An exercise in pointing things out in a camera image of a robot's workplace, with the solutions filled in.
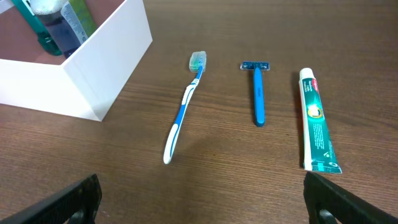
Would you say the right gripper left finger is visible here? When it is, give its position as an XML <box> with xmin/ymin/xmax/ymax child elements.
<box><xmin>1</xmin><ymin>174</ymin><xmax>102</xmax><ymax>224</ymax></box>

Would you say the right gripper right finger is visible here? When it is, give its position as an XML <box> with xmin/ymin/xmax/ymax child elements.
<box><xmin>303</xmin><ymin>172</ymin><xmax>397</xmax><ymax>224</ymax></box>

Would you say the green white toothpaste tube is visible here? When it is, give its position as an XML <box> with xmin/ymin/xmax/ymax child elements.
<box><xmin>298</xmin><ymin>68</ymin><xmax>342</xmax><ymax>174</ymax></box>

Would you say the blue disposable razor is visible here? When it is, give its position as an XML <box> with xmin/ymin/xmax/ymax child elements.
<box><xmin>240</xmin><ymin>61</ymin><xmax>270</xmax><ymax>127</ymax></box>

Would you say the blue white toothbrush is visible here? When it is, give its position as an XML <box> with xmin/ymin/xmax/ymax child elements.
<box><xmin>163</xmin><ymin>51</ymin><xmax>206</xmax><ymax>164</ymax></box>

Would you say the clear pump soap bottle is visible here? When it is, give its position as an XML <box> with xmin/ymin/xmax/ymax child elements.
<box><xmin>30</xmin><ymin>0</ymin><xmax>89</xmax><ymax>58</ymax></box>

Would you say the green soap bar box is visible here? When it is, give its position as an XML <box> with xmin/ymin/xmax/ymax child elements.
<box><xmin>69</xmin><ymin>0</ymin><xmax>97</xmax><ymax>37</ymax></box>

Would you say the white cardboard box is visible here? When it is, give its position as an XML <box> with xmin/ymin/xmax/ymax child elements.
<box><xmin>1</xmin><ymin>0</ymin><xmax>152</xmax><ymax>121</ymax></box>

